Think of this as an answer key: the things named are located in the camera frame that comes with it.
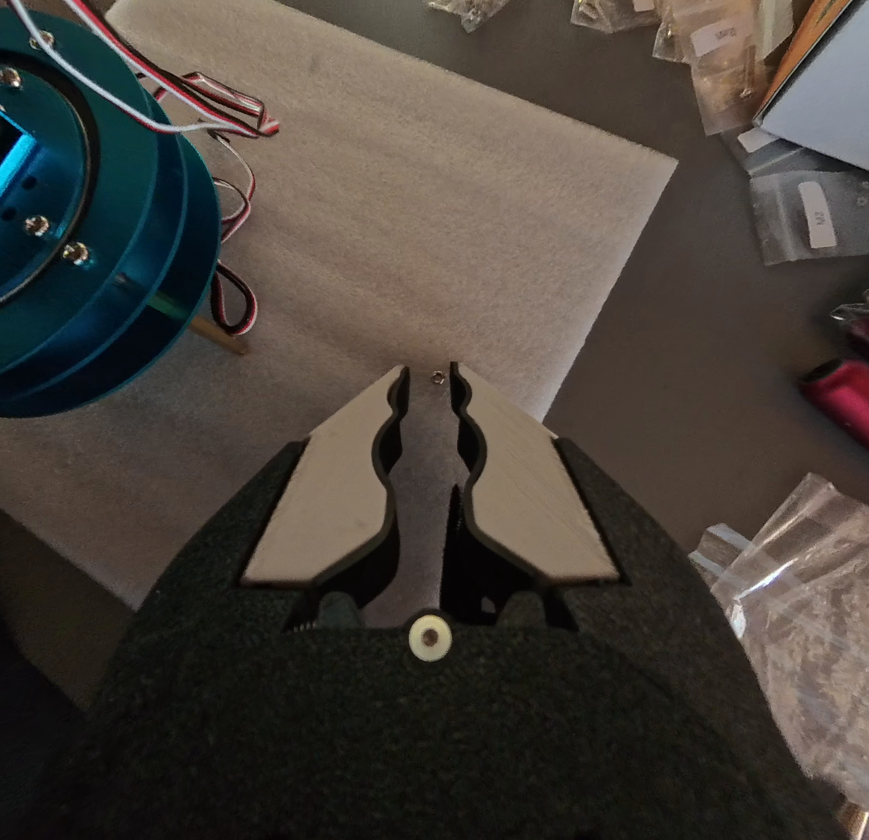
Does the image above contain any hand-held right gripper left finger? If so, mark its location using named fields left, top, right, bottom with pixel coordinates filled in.
left=241, top=365, right=411, bottom=588

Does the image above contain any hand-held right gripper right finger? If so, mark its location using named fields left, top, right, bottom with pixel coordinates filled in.
left=449, top=362, right=621, bottom=586

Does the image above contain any blue toy robot arm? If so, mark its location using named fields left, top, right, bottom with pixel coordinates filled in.
left=0, top=0, right=281, bottom=420

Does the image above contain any grey desk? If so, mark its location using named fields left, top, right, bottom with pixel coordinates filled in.
left=0, top=0, right=869, bottom=840

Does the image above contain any crumpled clear plastic bag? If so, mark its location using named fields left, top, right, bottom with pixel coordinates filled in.
left=689, top=473, right=869, bottom=810

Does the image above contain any white foam sheet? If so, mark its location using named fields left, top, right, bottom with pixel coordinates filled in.
left=0, top=0, right=680, bottom=611

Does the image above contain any red metal cylinder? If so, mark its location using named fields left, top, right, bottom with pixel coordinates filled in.
left=797, top=358, right=869, bottom=449

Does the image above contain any pile of small screw bags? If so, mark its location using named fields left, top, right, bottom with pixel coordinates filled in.
left=424, top=0, right=869, bottom=268

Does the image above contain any orange white cardboard box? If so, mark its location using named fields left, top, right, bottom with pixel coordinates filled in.
left=752, top=0, right=869, bottom=172

